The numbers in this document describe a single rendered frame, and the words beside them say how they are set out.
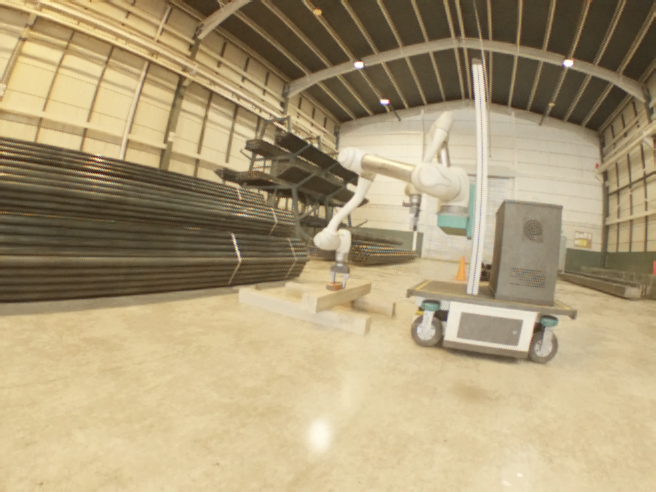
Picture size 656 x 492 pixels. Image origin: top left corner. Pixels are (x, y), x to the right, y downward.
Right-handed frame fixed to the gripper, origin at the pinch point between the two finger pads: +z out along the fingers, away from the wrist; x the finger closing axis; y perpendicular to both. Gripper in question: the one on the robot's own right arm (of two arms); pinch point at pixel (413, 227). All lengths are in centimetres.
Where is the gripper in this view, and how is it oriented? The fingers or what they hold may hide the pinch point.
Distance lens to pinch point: 204.5
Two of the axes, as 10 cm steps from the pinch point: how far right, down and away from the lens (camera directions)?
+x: 4.6, 0.3, 8.9
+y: 8.8, 1.0, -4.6
